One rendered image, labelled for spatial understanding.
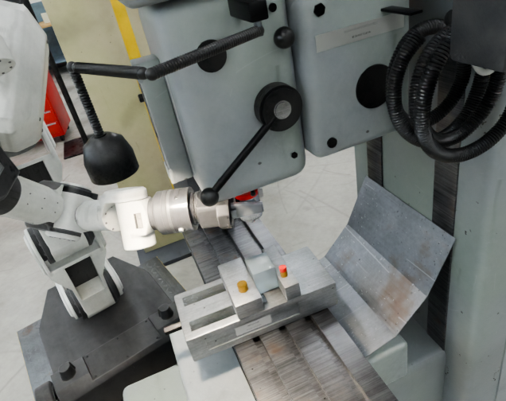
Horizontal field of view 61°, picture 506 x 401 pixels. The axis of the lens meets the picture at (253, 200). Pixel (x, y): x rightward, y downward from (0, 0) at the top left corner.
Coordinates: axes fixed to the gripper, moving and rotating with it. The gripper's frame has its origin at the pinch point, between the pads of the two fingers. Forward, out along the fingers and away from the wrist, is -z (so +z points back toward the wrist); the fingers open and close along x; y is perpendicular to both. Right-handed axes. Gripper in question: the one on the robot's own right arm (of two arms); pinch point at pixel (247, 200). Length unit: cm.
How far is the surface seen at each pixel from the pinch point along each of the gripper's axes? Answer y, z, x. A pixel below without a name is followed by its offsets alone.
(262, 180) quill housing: -9.3, -4.3, -8.9
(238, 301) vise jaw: 20.7, 5.6, -6.3
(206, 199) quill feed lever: -11.6, 4.0, -16.2
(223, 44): -34.1, -3.5, -19.9
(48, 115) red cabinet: 95, 247, 380
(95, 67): -34.1, 11.8, -20.0
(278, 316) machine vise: 28.3, -2.0, -4.5
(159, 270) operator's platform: 85, 59, 84
